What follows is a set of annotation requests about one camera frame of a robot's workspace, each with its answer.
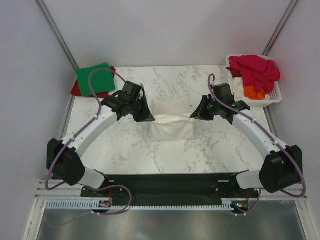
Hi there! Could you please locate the cream t shirt in basket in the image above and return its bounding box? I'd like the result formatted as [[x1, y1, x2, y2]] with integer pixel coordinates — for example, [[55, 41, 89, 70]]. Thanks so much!
[[232, 77, 245, 100]]

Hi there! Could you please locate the white plastic laundry basket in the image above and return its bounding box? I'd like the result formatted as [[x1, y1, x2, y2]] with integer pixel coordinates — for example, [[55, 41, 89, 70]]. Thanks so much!
[[226, 54, 282, 107]]

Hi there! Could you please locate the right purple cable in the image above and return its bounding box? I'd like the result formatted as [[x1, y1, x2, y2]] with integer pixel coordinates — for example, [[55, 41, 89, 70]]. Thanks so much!
[[207, 73, 308, 198]]

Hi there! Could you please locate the folded green t shirt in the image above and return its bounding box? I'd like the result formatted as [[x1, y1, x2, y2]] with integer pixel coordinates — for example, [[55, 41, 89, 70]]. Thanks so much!
[[75, 63, 116, 96]]

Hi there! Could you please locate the orange t shirt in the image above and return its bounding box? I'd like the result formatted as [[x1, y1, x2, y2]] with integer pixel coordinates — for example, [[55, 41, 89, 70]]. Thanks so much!
[[244, 86, 266, 101]]

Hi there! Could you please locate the purple cable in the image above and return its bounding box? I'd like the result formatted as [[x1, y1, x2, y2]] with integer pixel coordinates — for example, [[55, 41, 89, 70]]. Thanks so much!
[[44, 68, 132, 216], [207, 73, 308, 198]]

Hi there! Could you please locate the white slotted cable duct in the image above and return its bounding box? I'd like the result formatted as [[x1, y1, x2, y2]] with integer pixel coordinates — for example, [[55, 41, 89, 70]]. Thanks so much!
[[45, 199, 248, 211]]

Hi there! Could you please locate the left aluminium corner post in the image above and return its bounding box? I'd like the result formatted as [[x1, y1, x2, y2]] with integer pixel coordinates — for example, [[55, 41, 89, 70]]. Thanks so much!
[[35, 0, 79, 70]]

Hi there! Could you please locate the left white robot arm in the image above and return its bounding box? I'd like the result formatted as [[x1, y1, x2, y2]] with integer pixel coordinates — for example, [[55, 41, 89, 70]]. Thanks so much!
[[46, 81, 155, 197]]

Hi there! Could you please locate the white Coca-Cola t shirt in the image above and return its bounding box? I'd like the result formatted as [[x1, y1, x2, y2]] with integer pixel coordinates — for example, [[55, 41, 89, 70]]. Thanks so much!
[[149, 98, 195, 142]]

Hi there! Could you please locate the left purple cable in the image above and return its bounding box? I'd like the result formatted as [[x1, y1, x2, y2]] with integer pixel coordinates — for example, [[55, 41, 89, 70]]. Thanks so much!
[[44, 68, 132, 216]]

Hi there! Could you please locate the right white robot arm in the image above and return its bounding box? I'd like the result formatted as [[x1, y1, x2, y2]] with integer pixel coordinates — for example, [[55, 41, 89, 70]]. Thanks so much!
[[190, 83, 307, 198]]

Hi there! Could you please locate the folded dark red t shirt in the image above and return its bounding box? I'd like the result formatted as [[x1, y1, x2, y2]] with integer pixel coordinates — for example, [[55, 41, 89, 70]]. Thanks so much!
[[70, 66, 116, 99]]

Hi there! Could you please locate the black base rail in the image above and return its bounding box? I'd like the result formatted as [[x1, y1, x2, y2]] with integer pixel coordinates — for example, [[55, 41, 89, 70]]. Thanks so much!
[[81, 173, 258, 206]]

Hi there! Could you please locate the crimson pink t shirt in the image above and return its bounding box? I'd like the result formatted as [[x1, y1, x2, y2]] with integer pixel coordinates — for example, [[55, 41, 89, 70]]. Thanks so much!
[[228, 55, 281, 94]]

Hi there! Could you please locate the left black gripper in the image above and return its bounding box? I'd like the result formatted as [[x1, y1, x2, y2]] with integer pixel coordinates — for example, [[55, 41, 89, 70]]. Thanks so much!
[[129, 96, 154, 123]]

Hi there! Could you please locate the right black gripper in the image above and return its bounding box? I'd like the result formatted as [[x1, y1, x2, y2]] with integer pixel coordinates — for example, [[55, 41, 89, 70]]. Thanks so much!
[[191, 95, 222, 121]]

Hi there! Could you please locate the aluminium corner post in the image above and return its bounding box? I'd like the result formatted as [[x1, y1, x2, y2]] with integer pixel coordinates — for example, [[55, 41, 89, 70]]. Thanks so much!
[[35, 0, 79, 70], [262, 0, 301, 56]]

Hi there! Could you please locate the right aluminium corner post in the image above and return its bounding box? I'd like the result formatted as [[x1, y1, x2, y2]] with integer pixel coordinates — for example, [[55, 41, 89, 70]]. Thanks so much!
[[262, 0, 301, 56]]

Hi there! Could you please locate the dark red garment in basket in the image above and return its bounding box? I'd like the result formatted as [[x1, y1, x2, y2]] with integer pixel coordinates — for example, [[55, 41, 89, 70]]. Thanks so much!
[[230, 69, 242, 78]]

